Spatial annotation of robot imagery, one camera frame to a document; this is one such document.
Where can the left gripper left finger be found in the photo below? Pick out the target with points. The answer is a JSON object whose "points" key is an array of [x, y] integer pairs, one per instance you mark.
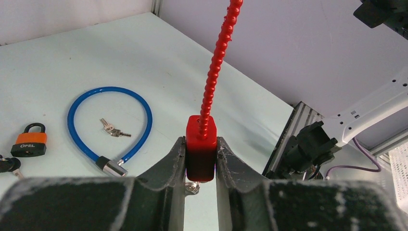
{"points": [[152, 201]]}

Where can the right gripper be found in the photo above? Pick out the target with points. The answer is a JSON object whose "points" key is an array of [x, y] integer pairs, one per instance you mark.
{"points": [[392, 13]]}

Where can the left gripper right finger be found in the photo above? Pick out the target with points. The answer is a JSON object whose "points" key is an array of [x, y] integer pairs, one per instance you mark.
{"points": [[248, 201]]}

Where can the red cable padlock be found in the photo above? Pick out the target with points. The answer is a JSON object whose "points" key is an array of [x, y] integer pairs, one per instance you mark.
{"points": [[201, 131]]}

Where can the orange black padlock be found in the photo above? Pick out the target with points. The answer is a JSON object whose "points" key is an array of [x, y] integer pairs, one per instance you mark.
{"points": [[30, 143]]}

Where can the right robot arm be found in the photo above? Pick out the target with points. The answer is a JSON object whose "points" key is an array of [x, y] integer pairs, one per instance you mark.
{"points": [[309, 140]]}

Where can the blue lock key pair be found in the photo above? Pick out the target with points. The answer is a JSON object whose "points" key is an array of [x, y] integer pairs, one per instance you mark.
{"points": [[111, 130]]}

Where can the black head padlock key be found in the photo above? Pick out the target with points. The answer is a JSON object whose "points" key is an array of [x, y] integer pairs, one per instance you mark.
{"points": [[12, 165]]}

